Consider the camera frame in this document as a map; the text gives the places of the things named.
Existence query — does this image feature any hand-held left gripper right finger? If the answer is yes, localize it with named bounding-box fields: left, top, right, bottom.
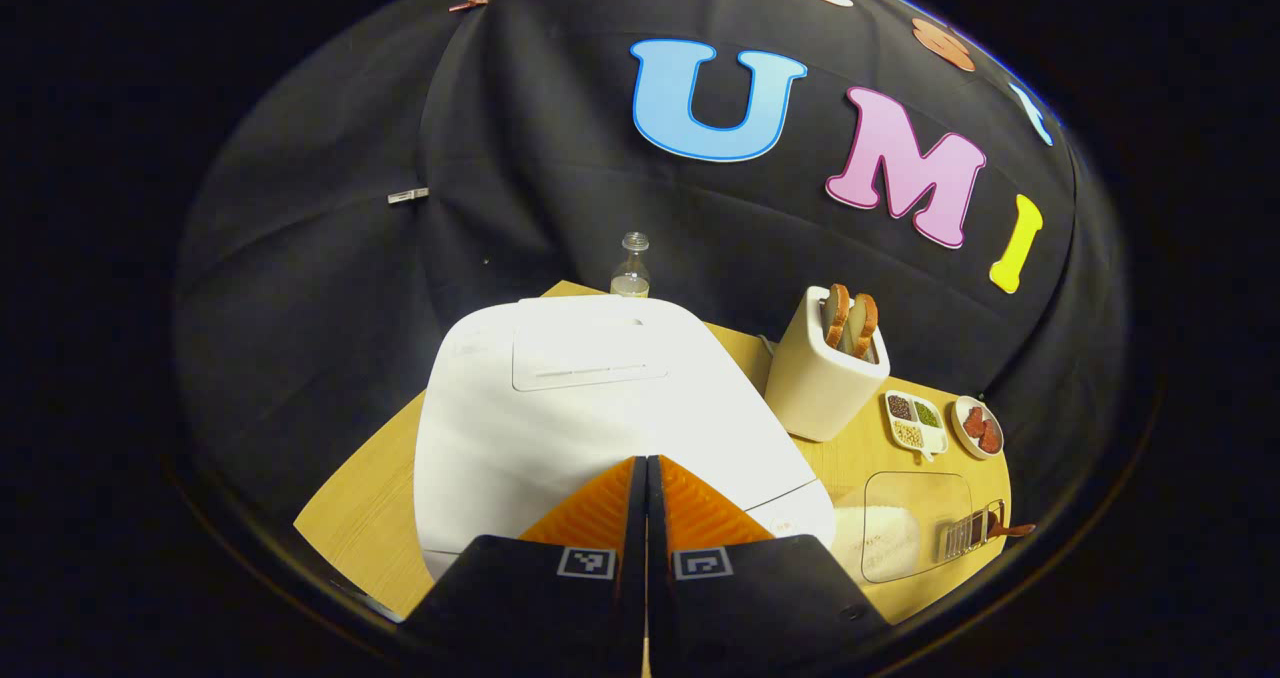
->
left=647, top=455, right=891, bottom=675

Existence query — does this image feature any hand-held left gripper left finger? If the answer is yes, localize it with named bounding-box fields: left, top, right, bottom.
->
left=400, top=456, right=647, bottom=677

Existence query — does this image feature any clear rice container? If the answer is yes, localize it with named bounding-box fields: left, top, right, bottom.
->
left=832, top=471, right=974, bottom=585

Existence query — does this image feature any white rice cooker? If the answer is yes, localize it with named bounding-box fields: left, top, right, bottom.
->
left=413, top=295, right=837, bottom=581

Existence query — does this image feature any wire chopstick holder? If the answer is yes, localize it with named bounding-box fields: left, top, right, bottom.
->
left=940, top=499, right=1007, bottom=560

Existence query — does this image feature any brown wooden spoon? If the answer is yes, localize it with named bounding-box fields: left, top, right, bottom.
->
left=975, top=503, right=1037, bottom=544

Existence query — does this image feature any white toaster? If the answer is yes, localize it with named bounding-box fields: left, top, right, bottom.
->
left=764, top=285, right=891, bottom=443

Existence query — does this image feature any white divided bean dish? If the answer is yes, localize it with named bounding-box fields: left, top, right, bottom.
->
left=883, top=390, right=949, bottom=462

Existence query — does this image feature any round white plate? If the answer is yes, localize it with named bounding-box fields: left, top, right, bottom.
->
left=951, top=395, right=1005, bottom=460

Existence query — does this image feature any small clear bottle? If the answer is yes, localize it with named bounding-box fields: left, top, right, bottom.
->
left=610, top=232, right=652, bottom=299

